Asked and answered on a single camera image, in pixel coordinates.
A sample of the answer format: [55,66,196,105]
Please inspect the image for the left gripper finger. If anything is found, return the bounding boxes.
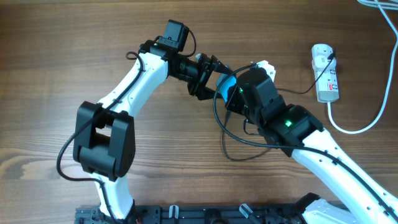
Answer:
[211,55,233,75]
[205,88,224,100]

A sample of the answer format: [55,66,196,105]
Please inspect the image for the black USB charging cable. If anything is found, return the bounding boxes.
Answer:
[221,49,336,162]

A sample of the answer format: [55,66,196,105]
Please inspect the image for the turquoise screen smartphone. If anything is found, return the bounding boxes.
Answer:
[216,73,236,103]

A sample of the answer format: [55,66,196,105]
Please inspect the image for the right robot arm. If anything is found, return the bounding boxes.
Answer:
[216,66,397,223]

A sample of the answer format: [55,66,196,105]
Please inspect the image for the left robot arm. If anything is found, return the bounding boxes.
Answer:
[73,20,231,223]

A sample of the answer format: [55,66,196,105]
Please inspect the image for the white charger plug adapter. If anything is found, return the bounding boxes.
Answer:
[312,55,336,72]

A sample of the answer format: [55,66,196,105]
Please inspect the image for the white power strip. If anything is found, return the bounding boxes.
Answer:
[312,44,339,103]

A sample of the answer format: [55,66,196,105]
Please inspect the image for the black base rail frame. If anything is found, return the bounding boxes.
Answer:
[74,203,352,224]

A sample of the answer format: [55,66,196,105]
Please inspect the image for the white power strip cord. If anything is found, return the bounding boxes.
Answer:
[326,0,398,135]

